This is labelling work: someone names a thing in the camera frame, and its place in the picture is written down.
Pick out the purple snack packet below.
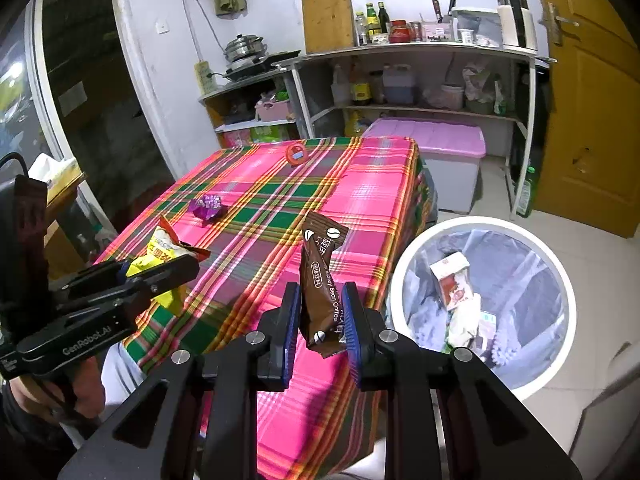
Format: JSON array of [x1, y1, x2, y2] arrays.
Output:
[[189, 194, 229, 222]]

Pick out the white electric kettle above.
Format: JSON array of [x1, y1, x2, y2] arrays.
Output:
[[496, 0, 539, 51]]

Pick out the black induction cooker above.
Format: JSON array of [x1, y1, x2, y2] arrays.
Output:
[[222, 50, 301, 81]]

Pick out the yellow snack packet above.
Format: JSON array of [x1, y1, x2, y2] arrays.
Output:
[[125, 215, 212, 317]]

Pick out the white plastic bucket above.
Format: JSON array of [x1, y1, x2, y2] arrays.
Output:
[[440, 82, 466, 110]]

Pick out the steel steamer pot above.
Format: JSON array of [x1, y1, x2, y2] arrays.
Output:
[[223, 34, 269, 66]]

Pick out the small cardboard box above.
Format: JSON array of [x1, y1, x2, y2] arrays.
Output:
[[431, 254, 474, 311]]

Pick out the green bottle with yellow label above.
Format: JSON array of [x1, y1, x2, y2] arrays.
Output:
[[365, 2, 381, 41]]

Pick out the metal door handle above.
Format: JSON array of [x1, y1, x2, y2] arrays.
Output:
[[539, 2, 581, 46]]

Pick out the pink plaid tablecloth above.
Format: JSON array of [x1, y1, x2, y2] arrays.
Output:
[[92, 136, 439, 480]]

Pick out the clear plastic container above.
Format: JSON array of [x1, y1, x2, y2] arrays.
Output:
[[452, 7, 504, 47]]

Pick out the yellow power strip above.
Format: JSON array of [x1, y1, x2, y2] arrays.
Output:
[[194, 61, 214, 96]]

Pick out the grey bin liner bag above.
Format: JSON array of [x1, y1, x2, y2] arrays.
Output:
[[400, 227, 564, 387]]

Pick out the white round trash bin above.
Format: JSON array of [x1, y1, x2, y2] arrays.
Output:
[[387, 216, 577, 402]]

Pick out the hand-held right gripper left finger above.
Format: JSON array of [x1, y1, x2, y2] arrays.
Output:
[[57, 281, 303, 480]]

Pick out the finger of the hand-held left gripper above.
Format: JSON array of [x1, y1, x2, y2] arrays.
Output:
[[63, 260, 132, 297], [65, 254, 201, 319]]

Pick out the oil bottle with yellow label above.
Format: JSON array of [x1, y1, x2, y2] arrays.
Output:
[[349, 62, 374, 106]]

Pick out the green glass bottle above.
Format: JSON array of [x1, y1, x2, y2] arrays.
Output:
[[515, 160, 537, 219]]

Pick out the brown coffee packet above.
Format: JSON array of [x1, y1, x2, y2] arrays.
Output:
[[298, 211, 349, 359]]

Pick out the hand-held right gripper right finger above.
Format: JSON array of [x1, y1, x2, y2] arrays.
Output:
[[342, 281, 583, 480]]

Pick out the kitchen knives in pink holder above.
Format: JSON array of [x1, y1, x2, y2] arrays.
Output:
[[420, 0, 457, 42]]

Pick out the small wooden shelf unit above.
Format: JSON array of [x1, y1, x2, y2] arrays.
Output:
[[199, 67, 301, 151]]

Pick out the person's left hand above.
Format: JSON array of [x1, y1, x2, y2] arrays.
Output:
[[4, 354, 107, 427]]

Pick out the storage box with pink lid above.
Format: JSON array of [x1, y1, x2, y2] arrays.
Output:
[[361, 117, 487, 214]]

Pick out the wooden cutting board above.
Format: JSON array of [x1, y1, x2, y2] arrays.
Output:
[[301, 0, 355, 55]]

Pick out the yellow wooden door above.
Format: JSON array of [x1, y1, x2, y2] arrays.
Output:
[[530, 0, 640, 239]]

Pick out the large metal shelf unit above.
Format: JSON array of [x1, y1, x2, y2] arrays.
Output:
[[272, 41, 557, 221]]

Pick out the pink plastic basket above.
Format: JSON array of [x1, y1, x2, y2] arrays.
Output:
[[255, 99, 294, 122]]

